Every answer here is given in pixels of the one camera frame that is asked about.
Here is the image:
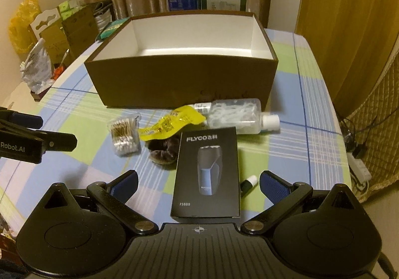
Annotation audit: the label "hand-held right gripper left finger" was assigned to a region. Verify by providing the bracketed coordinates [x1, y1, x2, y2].
[43, 170, 154, 235]

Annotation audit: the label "yellow curtain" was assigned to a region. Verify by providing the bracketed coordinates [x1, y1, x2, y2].
[295, 0, 399, 111]

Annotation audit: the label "small black dropper bottle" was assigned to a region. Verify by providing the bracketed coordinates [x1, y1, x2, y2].
[240, 175, 259, 195]

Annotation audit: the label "brown hair scrunchie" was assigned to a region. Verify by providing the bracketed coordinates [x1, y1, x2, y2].
[147, 139, 181, 165]

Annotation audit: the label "teal flat box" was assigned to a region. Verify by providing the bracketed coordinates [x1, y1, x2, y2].
[101, 17, 130, 40]

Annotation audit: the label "silver bag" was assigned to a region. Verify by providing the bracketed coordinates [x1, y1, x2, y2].
[94, 1, 114, 33]

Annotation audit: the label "cardboard box with white hang tab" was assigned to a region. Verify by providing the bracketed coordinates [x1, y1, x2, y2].
[29, 7, 71, 65]

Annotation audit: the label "quilted beige cover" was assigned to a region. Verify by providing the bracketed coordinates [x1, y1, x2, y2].
[335, 57, 399, 205]

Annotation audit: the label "clear bottle with white cap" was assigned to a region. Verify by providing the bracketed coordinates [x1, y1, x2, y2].
[237, 113, 280, 135]

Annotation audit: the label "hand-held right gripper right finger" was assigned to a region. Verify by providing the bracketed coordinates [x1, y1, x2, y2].
[241, 170, 356, 235]

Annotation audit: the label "clear floss pick box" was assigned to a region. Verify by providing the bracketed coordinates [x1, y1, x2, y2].
[206, 98, 262, 136]

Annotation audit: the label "yellow snack packet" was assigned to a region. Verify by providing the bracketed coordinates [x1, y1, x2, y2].
[138, 105, 208, 142]

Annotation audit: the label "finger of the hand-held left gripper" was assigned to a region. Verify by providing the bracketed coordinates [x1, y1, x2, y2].
[19, 129, 77, 153]
[0, 107, 43, 130]

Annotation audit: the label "black cables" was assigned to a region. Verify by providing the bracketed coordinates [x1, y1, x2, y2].
[339, 117, 369, 158]

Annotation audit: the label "yellow plastic bag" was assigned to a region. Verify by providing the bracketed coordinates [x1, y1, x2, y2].
[9, 0, 42, 55]

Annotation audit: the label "cotton swab pack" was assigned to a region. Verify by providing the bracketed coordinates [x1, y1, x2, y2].
[107, 113, 142, 158]

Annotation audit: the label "small white labelled bottle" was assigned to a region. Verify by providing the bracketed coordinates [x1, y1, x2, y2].
[192, 103, 215, 113]

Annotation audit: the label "white power strip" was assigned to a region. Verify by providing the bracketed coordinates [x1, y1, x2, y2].
[349, 152, 373, 183]

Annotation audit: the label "black shaver box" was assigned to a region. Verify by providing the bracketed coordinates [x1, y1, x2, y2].
[170, 126, 240, 223]

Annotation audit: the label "white plastic bag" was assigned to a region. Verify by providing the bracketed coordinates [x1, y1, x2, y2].
[19, 39, 54, 93]

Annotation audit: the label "green packets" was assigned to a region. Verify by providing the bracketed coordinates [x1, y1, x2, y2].
[59, 0, 85, 20]

